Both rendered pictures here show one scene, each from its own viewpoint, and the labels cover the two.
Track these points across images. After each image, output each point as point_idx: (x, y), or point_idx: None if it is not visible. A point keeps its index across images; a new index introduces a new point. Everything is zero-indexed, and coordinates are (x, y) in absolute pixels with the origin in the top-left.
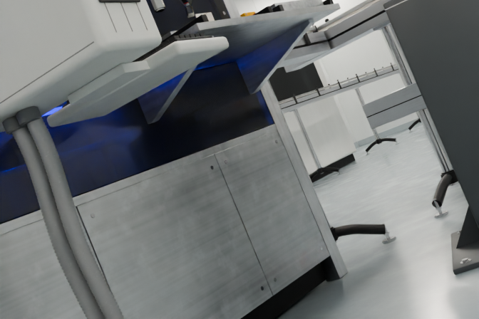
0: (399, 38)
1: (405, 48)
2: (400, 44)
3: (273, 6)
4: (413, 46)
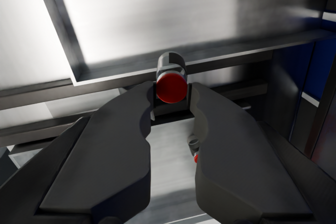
0: (0, 155)
1: (5, 148)
2: (5, 151)
3: (16, 150)
4: (0, 150)
